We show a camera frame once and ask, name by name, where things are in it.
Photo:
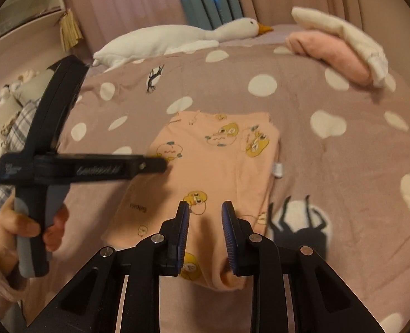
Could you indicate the mauve polka dot blanket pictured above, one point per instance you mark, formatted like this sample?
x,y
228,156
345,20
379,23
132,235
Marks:
x,y
312,152

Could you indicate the person's left hand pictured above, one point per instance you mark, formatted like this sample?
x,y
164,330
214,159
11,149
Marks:
x,y
17,225

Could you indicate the folded pink cloth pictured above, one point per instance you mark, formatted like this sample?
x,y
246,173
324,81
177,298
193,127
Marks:
x,y
329,53

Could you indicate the grey plaid blanket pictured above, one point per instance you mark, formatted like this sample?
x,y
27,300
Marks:
x,y
14,135

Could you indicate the grey pillow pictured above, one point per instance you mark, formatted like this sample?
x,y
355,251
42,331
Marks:
x,y
35,85

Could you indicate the small white plush toys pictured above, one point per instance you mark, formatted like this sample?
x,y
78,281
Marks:
x,y
9,92

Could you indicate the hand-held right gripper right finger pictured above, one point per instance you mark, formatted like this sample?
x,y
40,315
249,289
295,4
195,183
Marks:
x,y
228,239

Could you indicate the peach printed long-sleeve shirt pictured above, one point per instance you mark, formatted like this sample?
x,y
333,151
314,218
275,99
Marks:
x,y
212,173

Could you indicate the white goose plush toy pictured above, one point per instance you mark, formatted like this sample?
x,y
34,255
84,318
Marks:
x,y
156,41

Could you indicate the beige tassel hanging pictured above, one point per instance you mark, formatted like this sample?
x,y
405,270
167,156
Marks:
x,y
69,31

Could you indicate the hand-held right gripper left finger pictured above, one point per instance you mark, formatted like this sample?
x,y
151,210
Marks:
x,y
183,239

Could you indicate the white wall shelf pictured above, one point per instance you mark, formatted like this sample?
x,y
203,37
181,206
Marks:
x,y
24,10

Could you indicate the folded white cloth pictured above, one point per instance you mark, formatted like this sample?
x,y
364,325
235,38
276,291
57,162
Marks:
x,y
340,29

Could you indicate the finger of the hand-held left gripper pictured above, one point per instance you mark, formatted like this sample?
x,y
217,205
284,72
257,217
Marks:
x,y
149,165

